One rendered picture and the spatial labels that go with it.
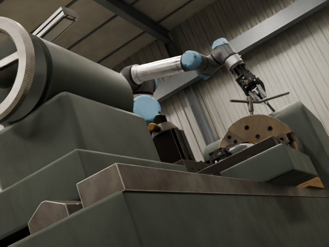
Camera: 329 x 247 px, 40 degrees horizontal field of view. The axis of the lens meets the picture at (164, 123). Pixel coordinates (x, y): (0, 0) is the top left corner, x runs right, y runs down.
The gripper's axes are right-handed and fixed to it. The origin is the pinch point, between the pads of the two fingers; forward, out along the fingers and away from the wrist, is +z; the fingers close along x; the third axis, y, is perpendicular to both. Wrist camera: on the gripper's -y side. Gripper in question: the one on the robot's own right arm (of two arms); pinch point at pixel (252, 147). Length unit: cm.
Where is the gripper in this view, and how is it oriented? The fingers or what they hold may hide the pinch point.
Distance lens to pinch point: 162.4
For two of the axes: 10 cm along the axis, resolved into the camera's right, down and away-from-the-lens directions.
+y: -4.5, -1.5, -8.8
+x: -3.4, -8.8, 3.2
